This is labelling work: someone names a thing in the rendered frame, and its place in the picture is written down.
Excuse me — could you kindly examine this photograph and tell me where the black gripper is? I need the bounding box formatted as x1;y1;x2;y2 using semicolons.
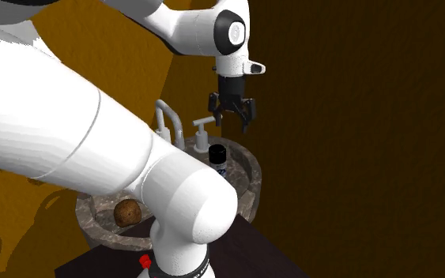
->
207;74;257;134

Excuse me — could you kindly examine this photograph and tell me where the black capped white bottle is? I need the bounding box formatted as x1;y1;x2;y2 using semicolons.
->
208;144;228;178

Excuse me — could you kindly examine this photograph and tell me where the round marble sink basin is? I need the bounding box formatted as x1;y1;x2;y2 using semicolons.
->
75;134;262;252

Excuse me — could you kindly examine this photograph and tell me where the grey curved faucet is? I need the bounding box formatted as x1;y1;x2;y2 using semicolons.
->
153;99;187;151

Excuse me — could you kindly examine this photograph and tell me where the brown potato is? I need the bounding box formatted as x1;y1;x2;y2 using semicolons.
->
113;198;143;228

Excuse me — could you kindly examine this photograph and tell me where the dark robot stand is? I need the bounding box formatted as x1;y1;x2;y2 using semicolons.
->
54;213;311;278

